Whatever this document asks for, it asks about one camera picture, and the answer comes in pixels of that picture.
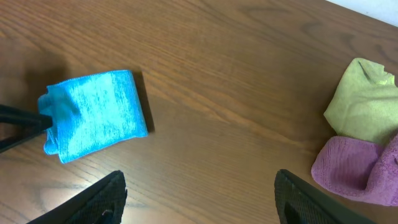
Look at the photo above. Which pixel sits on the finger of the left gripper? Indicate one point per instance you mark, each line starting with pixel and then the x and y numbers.
pixel 8 143
pixel 25 118

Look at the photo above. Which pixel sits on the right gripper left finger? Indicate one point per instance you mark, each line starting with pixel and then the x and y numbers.
pixel 103 202

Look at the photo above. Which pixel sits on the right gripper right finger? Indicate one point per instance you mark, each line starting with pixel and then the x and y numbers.
pixel 298 202

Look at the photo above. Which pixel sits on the blue microfiber cloth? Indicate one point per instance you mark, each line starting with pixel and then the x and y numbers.
pixel 91 113

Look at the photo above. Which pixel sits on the crumpled purple cloth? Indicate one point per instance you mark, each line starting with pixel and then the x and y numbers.
pixel 358 170

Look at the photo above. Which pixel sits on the crumpled green cloth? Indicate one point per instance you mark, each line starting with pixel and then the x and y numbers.
pixel 364 105

